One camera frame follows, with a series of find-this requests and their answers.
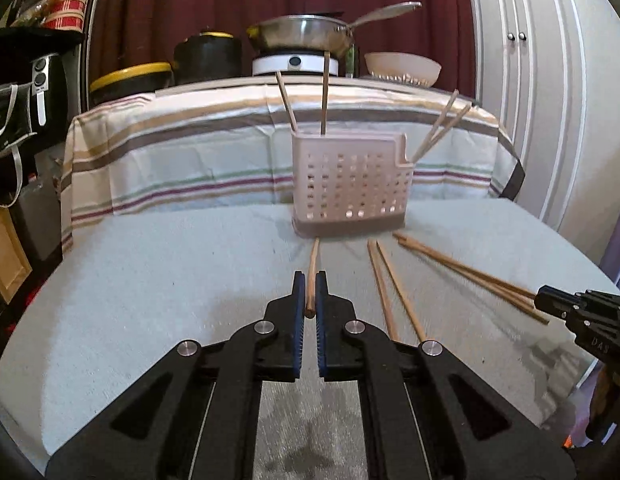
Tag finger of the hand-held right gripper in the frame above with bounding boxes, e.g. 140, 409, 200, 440
534, 285, 591, 333
577, 289, 620, 313

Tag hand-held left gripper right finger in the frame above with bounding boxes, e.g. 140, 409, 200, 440
315, 270, 576, 480

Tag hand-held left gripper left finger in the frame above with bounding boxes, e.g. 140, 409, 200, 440
44, 270, 307, 480

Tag single wooden chopstick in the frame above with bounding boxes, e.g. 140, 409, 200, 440
306, 237, 321, 318

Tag group of wooden chopsticks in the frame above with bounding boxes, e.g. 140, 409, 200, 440
275, 51, 551, 343

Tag pink perforated utensil holder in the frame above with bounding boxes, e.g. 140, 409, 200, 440
291, 130, 416, 239

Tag white cabinet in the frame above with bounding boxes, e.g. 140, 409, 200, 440
462, 0, 620, 261

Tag striped tablecloth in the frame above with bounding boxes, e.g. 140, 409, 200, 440
60, 76, 526, 253

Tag white induction cooker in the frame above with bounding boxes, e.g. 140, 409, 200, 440
251, 50, 339, 77

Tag white bowl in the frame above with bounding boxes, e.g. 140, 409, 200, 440
365, 51, 442, 88

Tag black pot with yellow lid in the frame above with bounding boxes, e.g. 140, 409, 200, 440
172, 31, 243, 86

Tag dark grey box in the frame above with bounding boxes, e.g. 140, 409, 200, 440
10, 180, 63, 261

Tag steel wok pan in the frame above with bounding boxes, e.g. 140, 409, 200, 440
247, 1, 423, 56

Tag flat yellow lidded pan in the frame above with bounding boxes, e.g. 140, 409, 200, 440
89, 61, 173, 107

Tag black silver air fryer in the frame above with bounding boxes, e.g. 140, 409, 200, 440
27, 52, 68, 131

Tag maroon curtain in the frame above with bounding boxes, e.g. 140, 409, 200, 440
87, 0, 478, 106

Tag black shelf rack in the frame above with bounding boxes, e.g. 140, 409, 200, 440
0, 0, 103, 341

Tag red striped round box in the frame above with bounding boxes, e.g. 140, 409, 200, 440
42, 0, 87, 32

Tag yellow wooden frame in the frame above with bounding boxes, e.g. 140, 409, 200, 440
0, 207, 33, 306

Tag black handled pan lid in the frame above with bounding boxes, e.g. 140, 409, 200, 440
290, 10, 346, 22

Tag black tote bag grey handles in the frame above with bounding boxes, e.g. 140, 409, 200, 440
0, 80, 38, 208

